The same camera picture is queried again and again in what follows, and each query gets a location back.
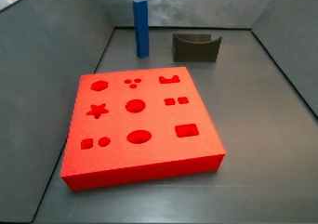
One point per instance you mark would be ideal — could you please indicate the blue rectangular peg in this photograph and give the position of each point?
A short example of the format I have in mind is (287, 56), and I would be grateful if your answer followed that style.
(141, 29)

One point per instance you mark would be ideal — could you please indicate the red shape sorting board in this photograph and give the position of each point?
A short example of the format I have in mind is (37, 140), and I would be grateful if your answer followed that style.
(140, 127)

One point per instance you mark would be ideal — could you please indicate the black curved holder stand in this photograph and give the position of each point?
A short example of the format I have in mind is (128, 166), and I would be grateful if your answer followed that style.
(195, 47)

